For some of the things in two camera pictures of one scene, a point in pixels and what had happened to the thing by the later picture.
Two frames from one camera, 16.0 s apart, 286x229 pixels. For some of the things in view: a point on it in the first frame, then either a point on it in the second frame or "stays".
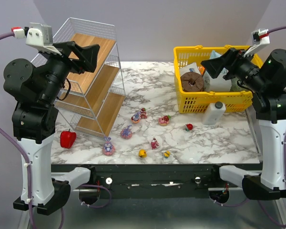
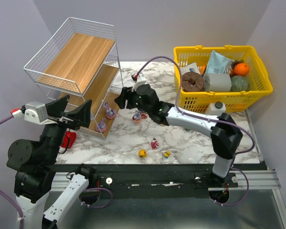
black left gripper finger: x=87 y=57 -> x=56 y=108
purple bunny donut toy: x=127 y=133 -> x=110 y=113
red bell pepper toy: x=67 y=139 stays
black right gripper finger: x=215 y=67 -> x=120 y=100
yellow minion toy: x=166 y=154 stays
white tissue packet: x=191 y=67 stays
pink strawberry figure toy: x=154 y=143 stays
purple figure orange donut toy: x=136 y=118 stays
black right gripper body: x=231 y=64 -> x=129 y=101
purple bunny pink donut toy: x=108 y=148 -> x=102 y=126
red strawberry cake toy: x=144 y=114 stays
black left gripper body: x=71 y=57 -> x=65 y=121
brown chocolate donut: x=191 y=81 stays
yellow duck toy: x=142 y=153 stays
